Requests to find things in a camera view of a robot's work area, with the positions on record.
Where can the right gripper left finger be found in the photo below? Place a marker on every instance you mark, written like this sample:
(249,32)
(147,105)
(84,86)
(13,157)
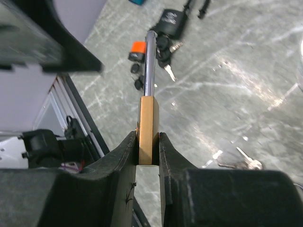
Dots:
(100,196)

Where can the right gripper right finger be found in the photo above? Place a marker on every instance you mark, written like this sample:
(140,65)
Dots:
(195,197)

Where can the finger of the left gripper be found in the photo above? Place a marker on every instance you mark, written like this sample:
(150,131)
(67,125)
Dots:
(32,33)

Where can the silver key pair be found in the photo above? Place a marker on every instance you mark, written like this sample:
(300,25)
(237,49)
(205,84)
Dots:
(247,164)

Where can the long shackle brass padlock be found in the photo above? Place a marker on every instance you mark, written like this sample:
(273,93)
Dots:
(148,117)

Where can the orange black padlock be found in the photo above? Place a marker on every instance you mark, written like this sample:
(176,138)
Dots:
(137,52)

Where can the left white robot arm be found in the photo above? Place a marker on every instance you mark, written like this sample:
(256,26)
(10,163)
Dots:
(44,122)

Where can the blue rectangular box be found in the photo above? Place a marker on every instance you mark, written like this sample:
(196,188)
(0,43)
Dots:
(137,2)

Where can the black padlock with keys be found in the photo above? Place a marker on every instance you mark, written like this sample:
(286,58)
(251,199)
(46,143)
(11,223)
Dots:
(169,29)

